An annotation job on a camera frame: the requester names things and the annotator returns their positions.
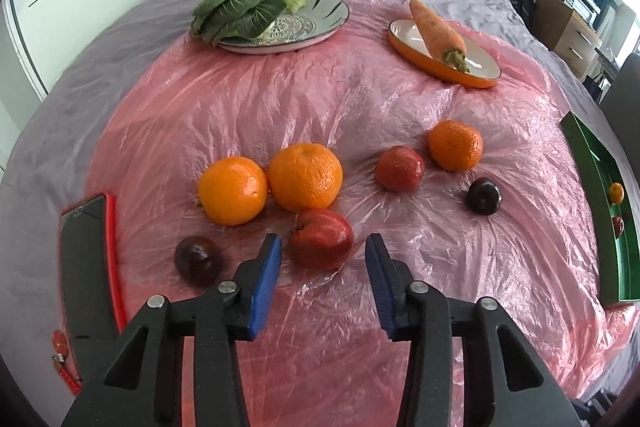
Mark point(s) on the pink plastic sheet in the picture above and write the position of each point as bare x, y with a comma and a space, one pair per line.
300, 97

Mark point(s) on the bumpy mandarin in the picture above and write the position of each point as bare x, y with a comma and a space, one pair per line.
455, 145

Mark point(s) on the dark plum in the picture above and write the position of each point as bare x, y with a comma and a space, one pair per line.
483, 196
198, 259

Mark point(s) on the phone in red case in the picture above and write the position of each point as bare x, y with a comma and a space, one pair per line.
85, 267

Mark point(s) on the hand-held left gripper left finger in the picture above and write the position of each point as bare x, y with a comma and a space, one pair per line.
265, 287

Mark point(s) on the wooden drawer cabinet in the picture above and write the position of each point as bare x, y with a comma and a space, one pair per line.
565, 37

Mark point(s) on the large bumpy orange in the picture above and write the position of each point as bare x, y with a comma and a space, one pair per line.
305, 177

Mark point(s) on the dark chair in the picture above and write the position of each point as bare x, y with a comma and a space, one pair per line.
620, 87

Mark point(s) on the small red apple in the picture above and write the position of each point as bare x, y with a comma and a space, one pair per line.
400, 168
618, 226

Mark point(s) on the carrot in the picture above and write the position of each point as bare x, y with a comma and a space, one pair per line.
435, 29

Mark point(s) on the bok choy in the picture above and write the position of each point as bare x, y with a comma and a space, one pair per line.
240, 7

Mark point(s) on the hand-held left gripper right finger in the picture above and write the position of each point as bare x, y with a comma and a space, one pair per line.
380, 287

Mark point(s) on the orange oval dish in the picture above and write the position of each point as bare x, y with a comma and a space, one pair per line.
482, 64

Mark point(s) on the smooth orange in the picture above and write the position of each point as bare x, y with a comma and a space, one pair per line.
232, 191

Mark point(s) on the patterned round plate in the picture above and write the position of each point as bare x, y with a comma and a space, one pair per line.
315, 24

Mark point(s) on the green tray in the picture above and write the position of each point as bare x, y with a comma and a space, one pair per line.
597, 177

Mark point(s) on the small orange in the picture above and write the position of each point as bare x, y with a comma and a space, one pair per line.
616, 193

